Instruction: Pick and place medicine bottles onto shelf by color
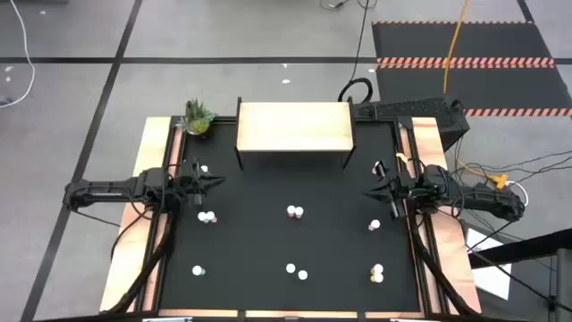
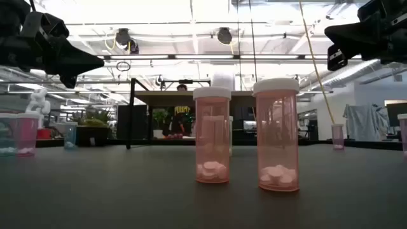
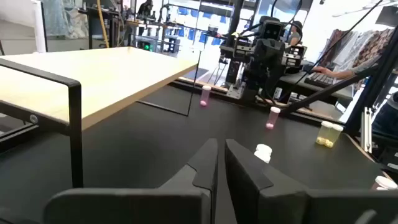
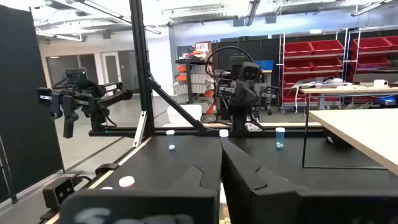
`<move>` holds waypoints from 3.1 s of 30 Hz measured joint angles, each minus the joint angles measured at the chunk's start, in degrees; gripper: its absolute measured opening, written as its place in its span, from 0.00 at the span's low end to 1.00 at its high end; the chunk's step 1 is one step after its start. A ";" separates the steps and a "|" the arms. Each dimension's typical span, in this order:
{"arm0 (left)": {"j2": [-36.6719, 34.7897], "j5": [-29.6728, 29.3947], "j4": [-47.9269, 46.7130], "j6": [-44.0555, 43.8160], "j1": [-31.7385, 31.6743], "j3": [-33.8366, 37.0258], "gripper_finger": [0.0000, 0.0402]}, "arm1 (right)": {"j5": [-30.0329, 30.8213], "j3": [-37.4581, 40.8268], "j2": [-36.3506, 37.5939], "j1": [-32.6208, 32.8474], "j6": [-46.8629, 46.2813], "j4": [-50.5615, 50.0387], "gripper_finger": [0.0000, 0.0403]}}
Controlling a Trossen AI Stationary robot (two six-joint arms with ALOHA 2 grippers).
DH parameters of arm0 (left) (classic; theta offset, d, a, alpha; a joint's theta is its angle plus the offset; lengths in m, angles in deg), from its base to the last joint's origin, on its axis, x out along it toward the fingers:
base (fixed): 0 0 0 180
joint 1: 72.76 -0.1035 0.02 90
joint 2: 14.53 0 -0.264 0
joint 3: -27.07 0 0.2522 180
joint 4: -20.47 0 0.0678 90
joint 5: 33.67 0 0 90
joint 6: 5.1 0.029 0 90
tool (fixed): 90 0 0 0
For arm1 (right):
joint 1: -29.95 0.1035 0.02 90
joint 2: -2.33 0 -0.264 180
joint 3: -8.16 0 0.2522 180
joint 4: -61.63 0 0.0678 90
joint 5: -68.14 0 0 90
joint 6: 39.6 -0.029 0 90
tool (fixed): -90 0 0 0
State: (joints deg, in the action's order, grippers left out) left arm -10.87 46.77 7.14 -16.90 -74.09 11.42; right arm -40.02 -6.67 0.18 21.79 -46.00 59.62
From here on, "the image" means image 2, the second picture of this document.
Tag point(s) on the pink pill bottle white cap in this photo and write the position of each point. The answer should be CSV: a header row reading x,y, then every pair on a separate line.
x,y
337,136
404,136
28,136

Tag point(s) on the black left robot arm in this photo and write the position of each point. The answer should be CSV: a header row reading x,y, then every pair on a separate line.
x,y
12,12

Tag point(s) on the orange pill bottle white cap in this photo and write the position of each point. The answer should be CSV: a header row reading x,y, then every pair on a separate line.
x,y
212,143
276,143

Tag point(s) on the white robot figure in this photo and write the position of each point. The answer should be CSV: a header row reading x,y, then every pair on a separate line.
x,y
38,105

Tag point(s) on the person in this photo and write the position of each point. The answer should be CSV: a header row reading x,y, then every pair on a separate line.
x,y
182,122

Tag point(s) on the dark monitor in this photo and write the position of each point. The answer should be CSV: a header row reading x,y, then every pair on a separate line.
x,y
397,114

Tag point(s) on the blue pill bottle white cap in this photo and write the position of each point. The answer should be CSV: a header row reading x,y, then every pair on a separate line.
x,y
70,136

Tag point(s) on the wooden shelf with black legs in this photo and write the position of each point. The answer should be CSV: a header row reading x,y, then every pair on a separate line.
x,y
171,98

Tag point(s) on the green plant in white pot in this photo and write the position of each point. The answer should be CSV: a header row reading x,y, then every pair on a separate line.
x,y
160,116

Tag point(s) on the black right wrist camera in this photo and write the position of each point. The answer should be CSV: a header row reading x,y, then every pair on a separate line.
x,y
381,11

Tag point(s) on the white column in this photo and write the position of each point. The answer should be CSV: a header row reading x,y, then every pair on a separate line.
x,y
222,81

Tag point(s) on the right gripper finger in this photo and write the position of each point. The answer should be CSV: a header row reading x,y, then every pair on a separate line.
x,y
337,58
356,38

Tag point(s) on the grey cloth cover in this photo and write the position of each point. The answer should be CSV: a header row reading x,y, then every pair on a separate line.
x,y
365,121

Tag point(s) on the red boxes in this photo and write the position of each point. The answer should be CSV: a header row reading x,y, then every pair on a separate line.
x,y
44,133

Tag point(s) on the silver ventilation duct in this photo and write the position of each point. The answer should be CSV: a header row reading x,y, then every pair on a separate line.
x,y
349,74

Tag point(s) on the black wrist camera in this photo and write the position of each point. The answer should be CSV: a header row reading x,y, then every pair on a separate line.
x,y
44,27
381,11

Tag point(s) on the long ceiling light strip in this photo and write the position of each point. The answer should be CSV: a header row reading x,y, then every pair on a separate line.
x,y
203,57

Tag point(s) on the teal pill bottle white cap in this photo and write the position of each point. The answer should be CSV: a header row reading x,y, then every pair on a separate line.
x,y
7,136

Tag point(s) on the potted succulent plant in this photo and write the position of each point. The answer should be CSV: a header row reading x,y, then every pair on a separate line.
x,y
92,135

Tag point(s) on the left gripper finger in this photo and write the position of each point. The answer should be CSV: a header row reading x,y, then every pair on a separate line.
x,y
73,62

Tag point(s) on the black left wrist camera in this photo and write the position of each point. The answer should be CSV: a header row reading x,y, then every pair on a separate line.
x,y
44,27

